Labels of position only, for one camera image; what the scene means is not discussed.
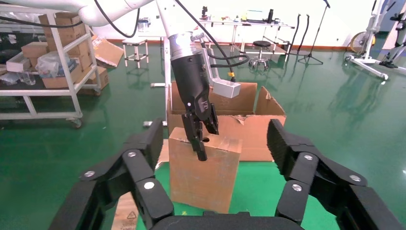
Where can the white shelf cart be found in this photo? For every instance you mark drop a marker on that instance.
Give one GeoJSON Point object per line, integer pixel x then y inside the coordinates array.
{"type": "Point", "coordinates": [38, 92]}

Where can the wide low cardboard box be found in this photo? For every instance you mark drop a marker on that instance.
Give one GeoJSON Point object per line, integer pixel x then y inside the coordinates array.
{"type": "Point", "coordinates": [57, 82]}

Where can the flattened cardboard sheet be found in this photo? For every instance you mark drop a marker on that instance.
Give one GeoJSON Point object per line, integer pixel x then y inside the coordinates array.
{"type": "Point", "coordinates": [106, 52]}

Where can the white flat box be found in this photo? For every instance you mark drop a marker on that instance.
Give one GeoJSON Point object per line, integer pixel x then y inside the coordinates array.
{"type": "Point", "coordinates": [17, 63]}

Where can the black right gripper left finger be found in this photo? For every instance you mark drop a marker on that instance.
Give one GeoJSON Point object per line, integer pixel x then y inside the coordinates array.
{"type": "Point", "coordinates": [139, 165]}

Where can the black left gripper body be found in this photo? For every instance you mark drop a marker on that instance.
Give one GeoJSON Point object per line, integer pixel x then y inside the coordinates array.
{"type": "Point", "coordinates": [192, 82]}

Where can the large open cardboard carton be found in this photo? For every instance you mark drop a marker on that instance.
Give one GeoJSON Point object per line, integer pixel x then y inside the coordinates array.
{"type": "Point", "coordinates": [253, 136]}

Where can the large stacked cardboard box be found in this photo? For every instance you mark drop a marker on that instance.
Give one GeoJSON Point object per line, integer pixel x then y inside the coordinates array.
{"type": "Point", "coordinates": [68, 31]}

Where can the white pipe frame table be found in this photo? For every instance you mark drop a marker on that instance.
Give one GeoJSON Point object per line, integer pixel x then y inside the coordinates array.
{"type": "Point", "coordinates": [279, 25]}

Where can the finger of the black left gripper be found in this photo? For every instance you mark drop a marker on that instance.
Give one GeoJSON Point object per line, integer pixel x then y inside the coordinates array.
{"type": "Point", "coordinates": [196, 139]}
{"type": "Point", "coordinates": [212, 122]}

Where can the small brown cardboard box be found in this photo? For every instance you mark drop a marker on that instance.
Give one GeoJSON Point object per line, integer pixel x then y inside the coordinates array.
{"type": "Point", "coordinates": [203, 181]}

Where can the black tripod microphone stand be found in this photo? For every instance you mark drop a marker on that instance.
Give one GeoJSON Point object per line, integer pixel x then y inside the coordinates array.
{"type": "Point", "coordinates": [310, 57]}

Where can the yellow floor fan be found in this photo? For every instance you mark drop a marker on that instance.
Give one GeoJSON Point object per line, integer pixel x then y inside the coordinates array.
{"type": "Point", "coordinates": [358, 43]}

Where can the small plain cardboard box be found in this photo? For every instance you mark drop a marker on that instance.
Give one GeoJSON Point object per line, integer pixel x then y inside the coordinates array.
{"type": "Point", "coordinates": [33, 50]}

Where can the white pipe support frame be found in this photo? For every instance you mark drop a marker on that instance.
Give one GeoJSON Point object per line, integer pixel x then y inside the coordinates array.
{"type": "Point", "coordinates": [167, 70]}

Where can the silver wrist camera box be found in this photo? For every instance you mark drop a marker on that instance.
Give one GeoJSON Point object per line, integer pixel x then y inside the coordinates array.
{"type": "Point", "coordinates": [226, 89]}

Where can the cardboard box with tape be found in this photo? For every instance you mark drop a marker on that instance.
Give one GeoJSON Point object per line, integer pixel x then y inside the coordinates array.
{"type": "Point", "coordinates": [100, 79]}

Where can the black round swivel stool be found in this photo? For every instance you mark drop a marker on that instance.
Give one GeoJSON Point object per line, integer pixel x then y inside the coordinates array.
{"type": "Point", "coordinates": [262, 43]}

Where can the black and white robot rig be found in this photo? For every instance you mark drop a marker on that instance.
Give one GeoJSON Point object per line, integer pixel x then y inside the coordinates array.
{"type": "Point", "coordinates": [400, 35]}

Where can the black pole stand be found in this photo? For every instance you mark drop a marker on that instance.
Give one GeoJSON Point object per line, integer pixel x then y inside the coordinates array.
{"type": "Point", "coordinates": [295, 31]}
{"type": "Point", "coordinates": [304, 31]}

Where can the black bottle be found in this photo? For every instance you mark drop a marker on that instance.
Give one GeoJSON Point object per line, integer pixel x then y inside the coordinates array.
{"type": "Point", "coordinates": [270, 16]}

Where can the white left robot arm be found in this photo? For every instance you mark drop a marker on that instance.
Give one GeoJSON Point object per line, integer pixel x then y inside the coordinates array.
{"type": "Point", "coordinates": [173, 19]}

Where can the white wheeled equipment stand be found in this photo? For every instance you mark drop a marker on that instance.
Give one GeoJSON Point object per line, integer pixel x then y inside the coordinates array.
{"type": "Point", "coordinates": [369, 31]}

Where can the small white frame stand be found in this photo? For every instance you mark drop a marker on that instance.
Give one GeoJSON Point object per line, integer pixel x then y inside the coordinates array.
{"type": "Point", "coordinates": [134, 41]}

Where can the clear plastic bag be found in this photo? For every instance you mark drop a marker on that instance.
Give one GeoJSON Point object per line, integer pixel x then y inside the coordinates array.
{"type": "Point", "coordinates": [50, 63]}

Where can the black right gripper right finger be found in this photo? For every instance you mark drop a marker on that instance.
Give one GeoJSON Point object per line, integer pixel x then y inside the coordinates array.
{"type": "Point", "coordinates": [317, 171]}

